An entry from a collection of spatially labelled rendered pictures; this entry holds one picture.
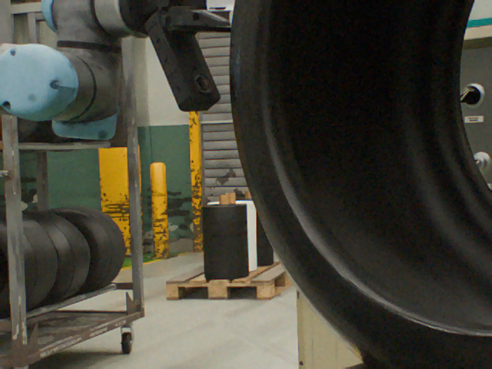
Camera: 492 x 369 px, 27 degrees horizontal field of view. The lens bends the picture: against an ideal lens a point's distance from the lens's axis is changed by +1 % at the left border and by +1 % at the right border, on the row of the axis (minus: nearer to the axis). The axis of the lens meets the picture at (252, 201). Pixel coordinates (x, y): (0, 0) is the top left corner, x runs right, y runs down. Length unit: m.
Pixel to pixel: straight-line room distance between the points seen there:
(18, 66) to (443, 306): 0.48
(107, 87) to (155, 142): 10.04
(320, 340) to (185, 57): 0.72
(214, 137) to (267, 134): 10.11
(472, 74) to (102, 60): 0.60
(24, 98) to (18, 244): 3.53
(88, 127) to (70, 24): 0.12
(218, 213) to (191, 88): 6.38
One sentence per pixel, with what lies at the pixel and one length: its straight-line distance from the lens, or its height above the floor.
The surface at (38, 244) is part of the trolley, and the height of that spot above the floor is 0.71.
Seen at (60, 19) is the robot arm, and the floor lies 1.27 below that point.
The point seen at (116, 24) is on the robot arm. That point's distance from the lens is 1.15.
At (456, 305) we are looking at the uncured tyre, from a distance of 1.00.
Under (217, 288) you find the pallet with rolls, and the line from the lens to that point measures 7.48.
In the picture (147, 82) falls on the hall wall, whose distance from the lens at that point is 11.35.
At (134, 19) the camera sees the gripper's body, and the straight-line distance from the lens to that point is 1.13.
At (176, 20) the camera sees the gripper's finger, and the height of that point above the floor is 1.24.
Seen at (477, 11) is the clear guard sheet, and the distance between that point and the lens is 1.52.
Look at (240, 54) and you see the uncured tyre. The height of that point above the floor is 1.19.
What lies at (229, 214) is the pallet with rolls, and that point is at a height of 0.63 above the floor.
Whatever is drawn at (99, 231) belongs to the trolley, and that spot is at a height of 0.70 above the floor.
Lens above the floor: 1.11
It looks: 3 degrees down
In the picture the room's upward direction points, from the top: 2 degrees counter-clockwise
